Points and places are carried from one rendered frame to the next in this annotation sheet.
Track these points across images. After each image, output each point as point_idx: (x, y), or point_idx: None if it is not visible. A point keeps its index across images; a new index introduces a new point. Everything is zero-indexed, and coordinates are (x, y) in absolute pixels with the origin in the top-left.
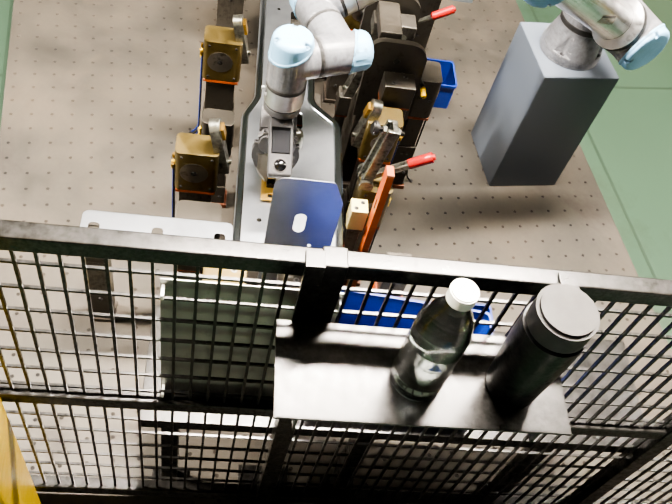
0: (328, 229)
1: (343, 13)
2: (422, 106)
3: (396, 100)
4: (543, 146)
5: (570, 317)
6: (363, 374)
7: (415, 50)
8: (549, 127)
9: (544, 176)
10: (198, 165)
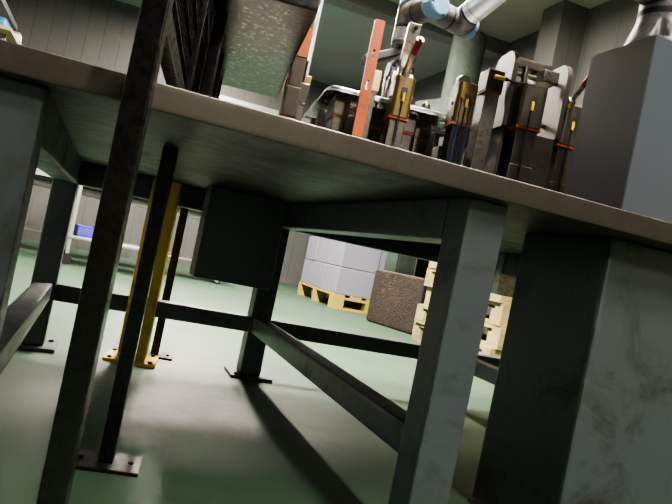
0: (318, 12)
1: (460, 11)
2: (515, 112)
3: (482, 83)
4: (600, 150)
5: None
6: None
7: (511, 54)
8: (602, 120)
9: (606, 203)
10: None
